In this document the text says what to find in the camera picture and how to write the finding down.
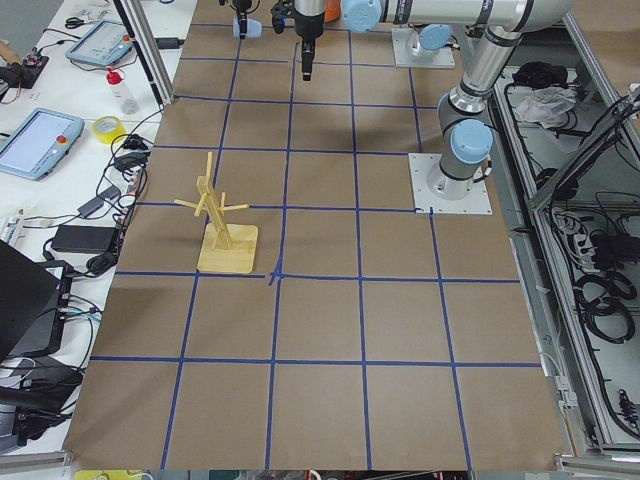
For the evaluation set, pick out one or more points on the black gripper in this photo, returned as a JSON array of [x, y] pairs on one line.
[[242, 9], [306, 22]]

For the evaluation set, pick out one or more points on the light blue plastic cup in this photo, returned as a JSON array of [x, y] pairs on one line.
[[253, 29]]

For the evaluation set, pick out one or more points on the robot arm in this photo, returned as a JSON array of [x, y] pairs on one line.
[[467, 140], [309, 18]]

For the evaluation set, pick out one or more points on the wooden cup rack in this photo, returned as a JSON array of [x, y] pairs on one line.
[[226, 248]]

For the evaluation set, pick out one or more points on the upper teach pendant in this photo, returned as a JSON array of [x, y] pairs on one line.
[[105, 44]]

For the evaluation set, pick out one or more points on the teach pendant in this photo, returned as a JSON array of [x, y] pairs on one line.
[[105, 44], [40, 143]]

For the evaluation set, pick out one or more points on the red cap squeeze bottle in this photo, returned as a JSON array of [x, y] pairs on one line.
[[121, 92]]

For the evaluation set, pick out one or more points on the black scissors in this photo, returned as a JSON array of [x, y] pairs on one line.
[[75, 22]]

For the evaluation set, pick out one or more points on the yellow tape roll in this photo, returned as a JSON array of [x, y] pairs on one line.
[[108, 129]]

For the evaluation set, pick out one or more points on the lower teach pendant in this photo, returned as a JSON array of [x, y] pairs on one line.
[[40, 143]]

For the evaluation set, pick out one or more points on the black power adapter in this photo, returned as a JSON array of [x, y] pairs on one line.
[[83, 239]]

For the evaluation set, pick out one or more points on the white crumpled cloth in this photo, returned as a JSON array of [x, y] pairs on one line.
[[548, 107]]

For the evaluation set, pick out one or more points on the black laptop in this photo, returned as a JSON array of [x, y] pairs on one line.
[[32, 297]]

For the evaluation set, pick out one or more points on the aluminium frame post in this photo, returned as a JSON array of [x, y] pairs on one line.
[[138, 28]]

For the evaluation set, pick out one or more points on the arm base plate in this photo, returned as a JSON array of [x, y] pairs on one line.
[[426, 47], [435, 193]]

